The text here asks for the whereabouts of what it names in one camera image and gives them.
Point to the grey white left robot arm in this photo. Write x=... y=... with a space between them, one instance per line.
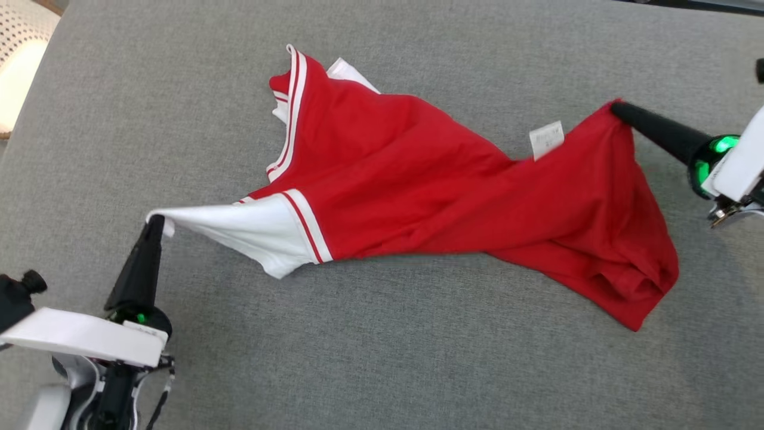
x=51 y=412

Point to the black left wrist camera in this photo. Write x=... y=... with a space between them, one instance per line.
x=12 y=298

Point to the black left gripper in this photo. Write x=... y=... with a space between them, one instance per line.
x=152 y=322

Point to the white perforated basket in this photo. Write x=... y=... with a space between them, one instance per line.
x=21 y=54

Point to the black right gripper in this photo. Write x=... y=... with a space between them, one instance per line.
x=707 y=164

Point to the red white basketball jersey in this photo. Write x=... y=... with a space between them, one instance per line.
x=418 y=179

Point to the white right camera bracket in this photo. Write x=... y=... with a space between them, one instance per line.
x=743 y=161

